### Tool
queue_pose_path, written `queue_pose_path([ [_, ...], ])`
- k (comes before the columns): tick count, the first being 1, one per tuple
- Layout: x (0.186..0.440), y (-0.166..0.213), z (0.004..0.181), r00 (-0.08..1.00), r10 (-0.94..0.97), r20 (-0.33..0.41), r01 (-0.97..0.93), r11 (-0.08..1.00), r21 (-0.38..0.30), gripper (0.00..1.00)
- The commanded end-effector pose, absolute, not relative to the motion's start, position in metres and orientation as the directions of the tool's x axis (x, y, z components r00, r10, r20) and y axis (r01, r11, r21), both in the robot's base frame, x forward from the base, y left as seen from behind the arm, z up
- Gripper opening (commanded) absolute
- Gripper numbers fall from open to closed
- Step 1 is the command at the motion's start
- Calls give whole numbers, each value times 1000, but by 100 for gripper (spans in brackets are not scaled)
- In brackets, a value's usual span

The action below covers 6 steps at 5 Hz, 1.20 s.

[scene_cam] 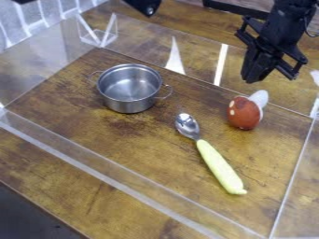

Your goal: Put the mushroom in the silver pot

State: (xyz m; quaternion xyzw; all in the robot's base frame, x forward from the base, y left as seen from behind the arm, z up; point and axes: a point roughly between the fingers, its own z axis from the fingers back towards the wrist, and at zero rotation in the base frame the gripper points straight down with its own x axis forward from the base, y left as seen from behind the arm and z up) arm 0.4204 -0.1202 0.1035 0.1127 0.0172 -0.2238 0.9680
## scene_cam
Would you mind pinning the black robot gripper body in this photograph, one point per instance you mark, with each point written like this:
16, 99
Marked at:
276, 38

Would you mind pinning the clear acrylic corner bracket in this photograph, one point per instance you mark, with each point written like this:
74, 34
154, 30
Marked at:
95, 37

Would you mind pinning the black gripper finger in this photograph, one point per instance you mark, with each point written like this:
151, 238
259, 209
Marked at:
250, 71
266, 62

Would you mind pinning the red brown toy mushroom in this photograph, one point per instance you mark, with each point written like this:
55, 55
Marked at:
244, 111

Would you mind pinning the clear acrylic enclosure wall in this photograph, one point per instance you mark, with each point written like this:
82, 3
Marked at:
176, 206

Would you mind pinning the black bar at table edge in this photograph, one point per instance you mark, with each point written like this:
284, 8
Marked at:
244, 8

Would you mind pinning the small silver metal pot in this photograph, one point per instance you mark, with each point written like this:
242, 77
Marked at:
131, 87

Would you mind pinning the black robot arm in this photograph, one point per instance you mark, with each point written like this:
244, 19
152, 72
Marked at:
311, 4

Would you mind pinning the spoon with yellow handle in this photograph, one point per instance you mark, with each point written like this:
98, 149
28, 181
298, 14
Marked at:
224, 173

